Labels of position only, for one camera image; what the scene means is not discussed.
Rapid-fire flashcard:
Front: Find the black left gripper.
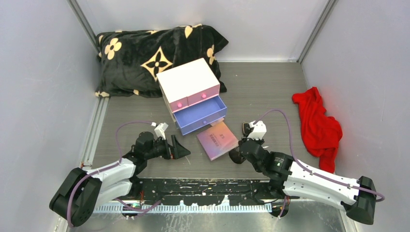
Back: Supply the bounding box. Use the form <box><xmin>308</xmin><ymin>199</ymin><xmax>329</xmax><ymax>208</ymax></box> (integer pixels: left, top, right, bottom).
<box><xmin>145</xmin><ymin>135</ymin><xmax>190</xmax><ymax>160</ymax></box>

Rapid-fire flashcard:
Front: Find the blue drawer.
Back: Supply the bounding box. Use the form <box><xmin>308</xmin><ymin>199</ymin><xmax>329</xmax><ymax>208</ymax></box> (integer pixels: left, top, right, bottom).
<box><xmin>174</xmin><ymin>96</ymin><xmax>227</xmax><ymax>135</ymax></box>

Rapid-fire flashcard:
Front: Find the holographic eyeshadow palette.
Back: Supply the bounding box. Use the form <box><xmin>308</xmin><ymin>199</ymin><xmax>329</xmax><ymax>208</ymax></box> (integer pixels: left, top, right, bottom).
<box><xmin>197</xmin><ymin>121</ymin><xmax>239</xmax><ymax>161</ymax></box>

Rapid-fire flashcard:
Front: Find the white pink drawer organizer box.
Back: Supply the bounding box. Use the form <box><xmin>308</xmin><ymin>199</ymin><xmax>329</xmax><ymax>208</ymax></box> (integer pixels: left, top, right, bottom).
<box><xmin>157</xmin><ymin>58</ymin><xmax>221</xmax><ymax>129</ymax></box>

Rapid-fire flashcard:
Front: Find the black square compact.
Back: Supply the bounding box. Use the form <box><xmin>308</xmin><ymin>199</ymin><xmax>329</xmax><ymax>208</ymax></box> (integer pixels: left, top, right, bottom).
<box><xmin>242</xmin><ymin>122</ymin><xmax>252</xmax><ymax>137</ymax></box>

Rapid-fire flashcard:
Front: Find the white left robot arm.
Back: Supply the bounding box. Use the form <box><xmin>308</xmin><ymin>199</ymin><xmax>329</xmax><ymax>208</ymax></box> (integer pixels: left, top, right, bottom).
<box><xmin>49</xmin><ymin>131</ymin><xmax>191</xmax><ymax>227</ymax></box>

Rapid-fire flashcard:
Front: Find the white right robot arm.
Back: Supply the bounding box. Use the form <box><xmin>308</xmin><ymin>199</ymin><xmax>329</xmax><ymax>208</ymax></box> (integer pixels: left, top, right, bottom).
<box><xmin>238</xmin><ymin>139</ymin><xmax>377</xmax><ymax>225</ymax></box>

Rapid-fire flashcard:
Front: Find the black fan makeup brush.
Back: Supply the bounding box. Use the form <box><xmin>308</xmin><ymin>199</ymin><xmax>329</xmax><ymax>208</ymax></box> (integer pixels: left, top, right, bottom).
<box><xmin>229</xmin><ymin>148</ymin><xmax>246</xmax><ymax>164</ymax></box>

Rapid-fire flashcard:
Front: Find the small pink card packet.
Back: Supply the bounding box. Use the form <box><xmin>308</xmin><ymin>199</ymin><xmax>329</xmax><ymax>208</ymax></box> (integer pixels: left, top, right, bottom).
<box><xmin>210</xmin><ymin>118</ymin><xmax>224</xmax><ymax>126</ymax></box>

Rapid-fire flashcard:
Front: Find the red cloth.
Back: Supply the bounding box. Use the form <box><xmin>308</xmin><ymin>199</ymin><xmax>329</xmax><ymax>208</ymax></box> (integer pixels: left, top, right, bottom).
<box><xmin>292</xmin><ymin>87</ymin><xmax>343</xmax><ymax>173</ymax></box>

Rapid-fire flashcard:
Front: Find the black floral plush blanket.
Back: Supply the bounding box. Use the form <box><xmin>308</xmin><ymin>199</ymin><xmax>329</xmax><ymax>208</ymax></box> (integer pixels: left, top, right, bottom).
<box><xmin>95</xmin><ymin>24</ymin><xmax>229</xmax><ymax>98</ymax></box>

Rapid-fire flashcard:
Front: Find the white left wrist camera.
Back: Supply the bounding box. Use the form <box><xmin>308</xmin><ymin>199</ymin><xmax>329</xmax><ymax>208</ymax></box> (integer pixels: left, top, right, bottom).
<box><xmin>151</xmin><ymin>122</ymin><xmax>169</xmax><ymax>140</ymax></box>

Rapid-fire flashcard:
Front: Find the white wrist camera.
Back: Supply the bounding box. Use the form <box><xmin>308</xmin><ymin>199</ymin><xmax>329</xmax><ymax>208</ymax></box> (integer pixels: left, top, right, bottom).
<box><xmin>247</xmin><ymin>120</ymin><xmax>267</xmax><ymax>140</ymax></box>
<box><xmin>151</xmin><ymin>122</ymin><xmax>169</xmax><ymax>140</ymax></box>

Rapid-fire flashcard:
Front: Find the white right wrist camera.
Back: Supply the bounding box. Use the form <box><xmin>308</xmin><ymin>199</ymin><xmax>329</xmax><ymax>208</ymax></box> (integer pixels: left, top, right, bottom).
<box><xmin>247</xmin><ymin>120</ymin><xmax>267</xmax><ymax>140</ymax></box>

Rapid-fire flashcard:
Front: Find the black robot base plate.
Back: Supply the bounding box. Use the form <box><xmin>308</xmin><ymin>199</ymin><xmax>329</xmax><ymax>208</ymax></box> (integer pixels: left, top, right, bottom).
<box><xmin>120</xmin><ymin>178</ymin><xmax>284</xmax><ymax>206</ymax></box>

